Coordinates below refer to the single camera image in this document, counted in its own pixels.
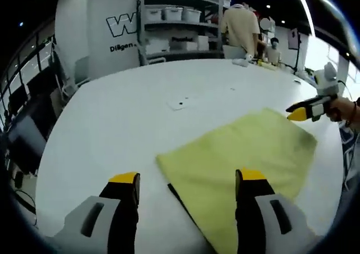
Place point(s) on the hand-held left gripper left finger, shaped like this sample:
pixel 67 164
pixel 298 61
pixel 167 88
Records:
pixel 121 195

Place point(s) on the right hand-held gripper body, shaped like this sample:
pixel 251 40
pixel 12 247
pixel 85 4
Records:
pixel 326 79

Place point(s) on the pale yellow cloth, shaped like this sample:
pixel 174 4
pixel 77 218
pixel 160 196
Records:
pixel 267 65

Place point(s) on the yellow long-sleeved garment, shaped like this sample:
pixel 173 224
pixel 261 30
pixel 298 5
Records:
pixel 242 155

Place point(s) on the white cloth lump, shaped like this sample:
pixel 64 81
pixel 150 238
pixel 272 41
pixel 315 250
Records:
pixel 240 62

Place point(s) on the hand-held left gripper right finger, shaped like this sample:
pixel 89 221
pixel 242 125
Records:
pixel 250 193

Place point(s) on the person's right hand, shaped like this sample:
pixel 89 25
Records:
pixel 341 109

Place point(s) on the grey office chair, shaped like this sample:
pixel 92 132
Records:
pixel 82 70

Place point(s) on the black tripod stand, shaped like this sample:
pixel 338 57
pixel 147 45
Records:
pixel 297 54

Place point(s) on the grey metal shelf unit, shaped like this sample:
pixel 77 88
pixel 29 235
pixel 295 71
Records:
pixel 180 29

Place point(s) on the white storage bin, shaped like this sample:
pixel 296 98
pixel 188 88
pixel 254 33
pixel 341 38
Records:
pixel 154 14
pixel 191 15
pixel 173 13

